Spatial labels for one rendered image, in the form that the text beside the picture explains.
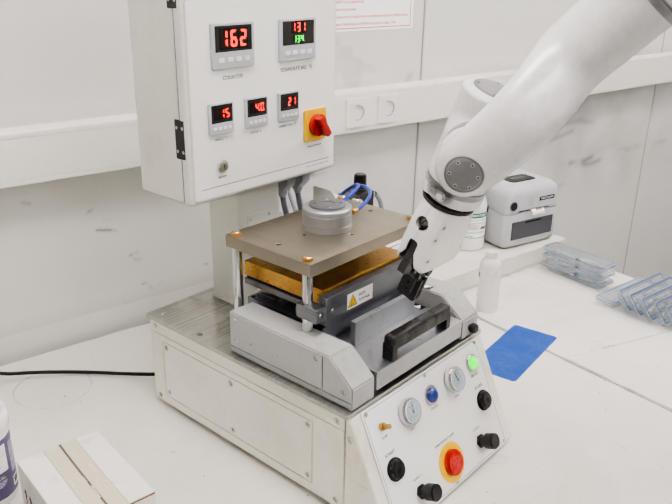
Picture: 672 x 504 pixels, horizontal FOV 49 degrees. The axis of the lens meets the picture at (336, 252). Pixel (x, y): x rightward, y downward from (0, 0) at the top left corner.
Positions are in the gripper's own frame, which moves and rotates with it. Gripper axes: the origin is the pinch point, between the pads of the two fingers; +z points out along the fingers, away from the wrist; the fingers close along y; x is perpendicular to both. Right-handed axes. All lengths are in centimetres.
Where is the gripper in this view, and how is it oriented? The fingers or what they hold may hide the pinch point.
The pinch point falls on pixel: (412, 284)
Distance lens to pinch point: 109.7
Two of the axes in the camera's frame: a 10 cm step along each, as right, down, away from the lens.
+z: -2.7, 7.9, 5.5
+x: -7.0, -5.6, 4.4
